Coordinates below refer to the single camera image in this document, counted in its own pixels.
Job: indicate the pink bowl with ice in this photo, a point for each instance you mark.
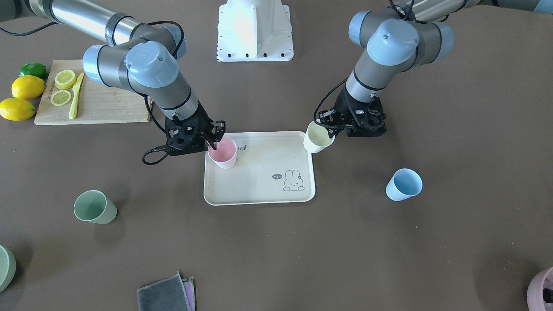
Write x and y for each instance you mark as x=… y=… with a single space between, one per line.
x=540 y=291

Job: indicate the yellow plastic knife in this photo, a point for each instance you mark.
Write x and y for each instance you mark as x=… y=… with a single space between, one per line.
x=76 y=90

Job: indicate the lemon half lower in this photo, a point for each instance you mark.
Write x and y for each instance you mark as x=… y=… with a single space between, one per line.
x=61 y=98

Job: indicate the cream rabbit serving tray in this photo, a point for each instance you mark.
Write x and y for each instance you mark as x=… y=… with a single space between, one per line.
x=271 y=167

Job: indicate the green plastic cup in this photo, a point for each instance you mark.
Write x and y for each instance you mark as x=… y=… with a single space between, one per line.
x=93 y=206

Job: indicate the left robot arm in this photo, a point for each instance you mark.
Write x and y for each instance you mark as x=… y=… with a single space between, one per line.
x=405 y=35

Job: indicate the cream white plastic cup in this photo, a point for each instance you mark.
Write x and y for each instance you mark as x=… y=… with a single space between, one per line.
x=316 y=138

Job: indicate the light blue plastic cup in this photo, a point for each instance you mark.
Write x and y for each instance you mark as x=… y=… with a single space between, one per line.
x=403 y=184

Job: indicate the lemon half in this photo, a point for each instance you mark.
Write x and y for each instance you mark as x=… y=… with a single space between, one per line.
x=61 y=98
x=65 y=79

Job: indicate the grey folded cloth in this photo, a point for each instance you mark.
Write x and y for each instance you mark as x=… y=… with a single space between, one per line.
x=176 y=293

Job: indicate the green plastic bowl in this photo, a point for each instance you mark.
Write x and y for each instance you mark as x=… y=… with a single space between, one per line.
x=7 y=267

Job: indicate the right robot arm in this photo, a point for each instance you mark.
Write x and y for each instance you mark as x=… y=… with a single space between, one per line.
x=137 y=57

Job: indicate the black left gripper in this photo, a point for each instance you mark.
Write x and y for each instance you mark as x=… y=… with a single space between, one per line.
x=344 y=103

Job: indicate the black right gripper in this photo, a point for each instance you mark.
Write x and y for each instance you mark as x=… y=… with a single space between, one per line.
x=205 y=124

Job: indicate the lemon half upper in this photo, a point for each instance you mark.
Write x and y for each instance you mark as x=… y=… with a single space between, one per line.
x=65 y=79

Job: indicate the green lime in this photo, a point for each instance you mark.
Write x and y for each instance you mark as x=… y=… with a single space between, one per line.
x=33 y=69

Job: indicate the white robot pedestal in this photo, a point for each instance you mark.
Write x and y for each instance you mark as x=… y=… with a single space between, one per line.
x=254 y=31

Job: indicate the pink plastic cup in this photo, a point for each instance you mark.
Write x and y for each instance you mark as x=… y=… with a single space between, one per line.
x=225 y=154

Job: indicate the whole yellow lemon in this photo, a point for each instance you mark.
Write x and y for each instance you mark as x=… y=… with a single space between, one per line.
x=16 y=109
x=27 y=87

